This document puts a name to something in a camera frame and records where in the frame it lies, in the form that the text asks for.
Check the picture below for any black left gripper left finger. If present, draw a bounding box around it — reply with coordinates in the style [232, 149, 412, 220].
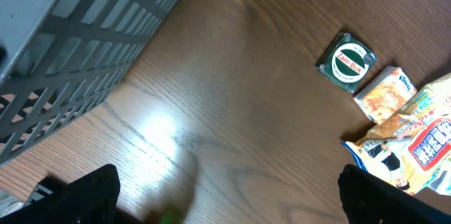
[1, 164, 121, 224]

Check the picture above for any orange Kleenex tissue pack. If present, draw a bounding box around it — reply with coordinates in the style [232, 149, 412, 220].
[354, 66, 417, 124]

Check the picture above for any green Zam-Buk ointment box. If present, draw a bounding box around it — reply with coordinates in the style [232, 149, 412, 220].
[315, 32, 378, 93]

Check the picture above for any grey plastic mesh basket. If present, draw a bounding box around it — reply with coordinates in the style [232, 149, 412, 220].
[1, 0, 179, 163]

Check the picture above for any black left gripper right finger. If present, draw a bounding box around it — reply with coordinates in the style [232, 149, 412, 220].
[338, 164, 450, 224]

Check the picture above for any yellow snack chip bag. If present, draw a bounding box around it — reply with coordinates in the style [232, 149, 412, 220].
[343, 74, 450, 196]

